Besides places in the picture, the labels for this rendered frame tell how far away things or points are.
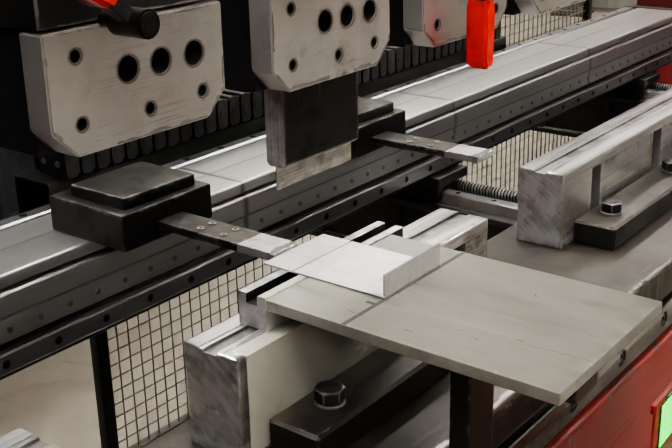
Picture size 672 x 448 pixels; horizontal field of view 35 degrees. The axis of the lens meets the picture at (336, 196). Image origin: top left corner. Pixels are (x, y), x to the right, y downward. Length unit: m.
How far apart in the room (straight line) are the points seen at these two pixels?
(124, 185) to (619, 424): 0.62
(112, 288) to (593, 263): 0.55
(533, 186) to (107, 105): 0.73
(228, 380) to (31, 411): 1.98
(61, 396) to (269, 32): 2.16
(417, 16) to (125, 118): 0.34
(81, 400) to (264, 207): 1.65
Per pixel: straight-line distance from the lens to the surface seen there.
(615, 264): 1.28
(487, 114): 1.65
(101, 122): 0.68
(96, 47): 0.67
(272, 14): 0.78
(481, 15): 0.96
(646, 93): 2.21
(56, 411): 2.80
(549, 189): 1.29
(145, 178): 1.08
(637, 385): 1.30
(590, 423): 1.19
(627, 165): 1.47
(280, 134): 0.86
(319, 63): 0.83
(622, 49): 2.08
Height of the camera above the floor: 1.36
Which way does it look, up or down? 19 degrees down
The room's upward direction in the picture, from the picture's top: 1 degrees counter-clockwise
